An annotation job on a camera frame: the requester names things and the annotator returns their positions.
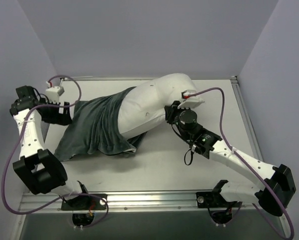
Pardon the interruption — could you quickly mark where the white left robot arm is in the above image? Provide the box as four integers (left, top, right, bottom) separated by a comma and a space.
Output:
9, 85, 91, 210

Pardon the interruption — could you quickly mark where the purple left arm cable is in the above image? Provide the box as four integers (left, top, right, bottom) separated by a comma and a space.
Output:
0, 74, 110, 228

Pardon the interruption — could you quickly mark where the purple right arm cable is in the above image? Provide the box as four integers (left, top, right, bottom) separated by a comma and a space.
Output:
189, 86, 295, 240

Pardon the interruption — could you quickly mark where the black loop strap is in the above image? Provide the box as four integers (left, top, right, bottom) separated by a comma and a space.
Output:
183, 148, 195, 166

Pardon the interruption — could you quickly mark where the white pillow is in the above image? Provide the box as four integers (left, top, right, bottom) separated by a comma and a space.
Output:
117, 73, 197, 139

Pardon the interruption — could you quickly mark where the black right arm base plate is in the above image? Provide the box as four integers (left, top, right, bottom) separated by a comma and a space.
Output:
195, 191, 240, 209

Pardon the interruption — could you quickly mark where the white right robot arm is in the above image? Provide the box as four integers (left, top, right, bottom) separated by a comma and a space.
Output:
164, 101, 296, 217

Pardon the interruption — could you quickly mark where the aluminium right side rail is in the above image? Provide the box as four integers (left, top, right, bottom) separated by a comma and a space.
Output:
230, 76, 264, 162

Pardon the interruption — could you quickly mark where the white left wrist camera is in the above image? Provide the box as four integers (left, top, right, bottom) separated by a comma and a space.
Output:
44, 86, 65, 104

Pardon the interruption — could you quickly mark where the dark green pillowcase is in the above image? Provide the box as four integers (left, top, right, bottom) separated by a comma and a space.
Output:
54, 87, 146, 162

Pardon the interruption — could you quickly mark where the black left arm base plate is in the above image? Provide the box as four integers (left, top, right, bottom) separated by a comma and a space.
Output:
61, 193, 108, 211

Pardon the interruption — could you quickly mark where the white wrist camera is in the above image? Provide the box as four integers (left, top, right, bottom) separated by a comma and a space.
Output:
177, 90, 205, 109
44, 86, 65, 104

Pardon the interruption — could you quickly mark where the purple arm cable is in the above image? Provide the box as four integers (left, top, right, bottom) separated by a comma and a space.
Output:
189, 86, 295, 240
0, 74, 110, 228

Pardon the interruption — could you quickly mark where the aluminium front frame rail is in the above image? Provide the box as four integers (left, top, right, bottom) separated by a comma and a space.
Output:
16, 186, 288, 213

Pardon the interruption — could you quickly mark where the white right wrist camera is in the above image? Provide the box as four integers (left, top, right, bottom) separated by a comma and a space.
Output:
177, 90, 205, 109

